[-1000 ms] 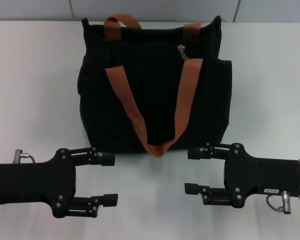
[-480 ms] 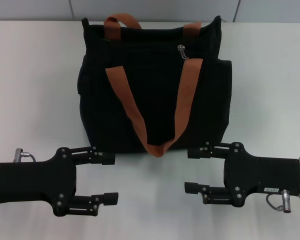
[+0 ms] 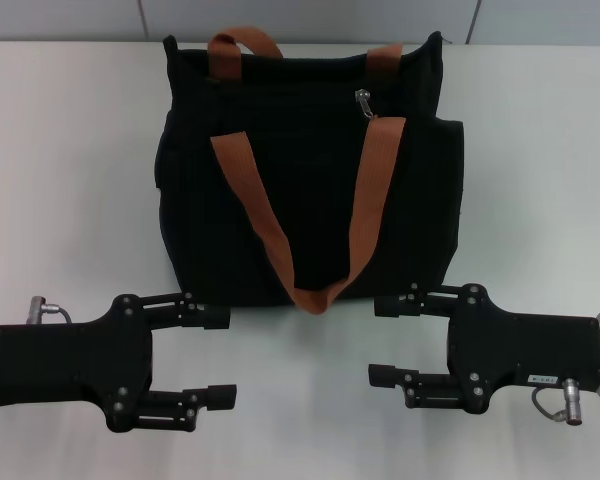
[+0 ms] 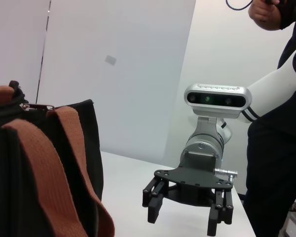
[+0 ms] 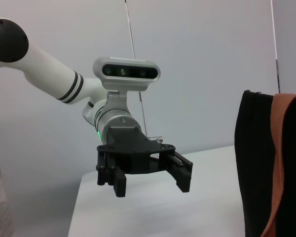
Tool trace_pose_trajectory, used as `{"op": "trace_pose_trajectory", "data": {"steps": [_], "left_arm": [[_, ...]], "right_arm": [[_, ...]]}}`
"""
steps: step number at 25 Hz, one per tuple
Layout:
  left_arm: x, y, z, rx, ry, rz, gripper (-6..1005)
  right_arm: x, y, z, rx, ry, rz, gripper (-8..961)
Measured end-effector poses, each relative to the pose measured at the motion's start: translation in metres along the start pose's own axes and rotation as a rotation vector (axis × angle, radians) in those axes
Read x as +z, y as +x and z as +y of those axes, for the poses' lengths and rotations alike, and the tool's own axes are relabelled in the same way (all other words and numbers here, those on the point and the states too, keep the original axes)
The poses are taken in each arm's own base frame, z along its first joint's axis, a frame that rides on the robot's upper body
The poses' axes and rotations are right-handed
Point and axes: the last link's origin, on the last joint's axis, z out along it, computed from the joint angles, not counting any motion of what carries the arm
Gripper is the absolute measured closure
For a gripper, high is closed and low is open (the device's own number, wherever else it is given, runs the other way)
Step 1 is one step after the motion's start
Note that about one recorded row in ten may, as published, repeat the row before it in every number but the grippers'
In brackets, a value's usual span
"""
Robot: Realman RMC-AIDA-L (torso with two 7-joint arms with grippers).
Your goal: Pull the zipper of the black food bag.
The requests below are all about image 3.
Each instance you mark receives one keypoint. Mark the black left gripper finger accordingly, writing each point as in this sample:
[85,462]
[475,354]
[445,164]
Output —
[222,396]

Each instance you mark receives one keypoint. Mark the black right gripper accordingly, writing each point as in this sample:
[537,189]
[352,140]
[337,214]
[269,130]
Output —
[530,352]

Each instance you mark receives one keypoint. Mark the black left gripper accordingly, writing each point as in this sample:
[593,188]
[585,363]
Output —
[65,362]

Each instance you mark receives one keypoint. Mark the silver metal zipper pull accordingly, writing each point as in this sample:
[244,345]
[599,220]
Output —
[366,107]

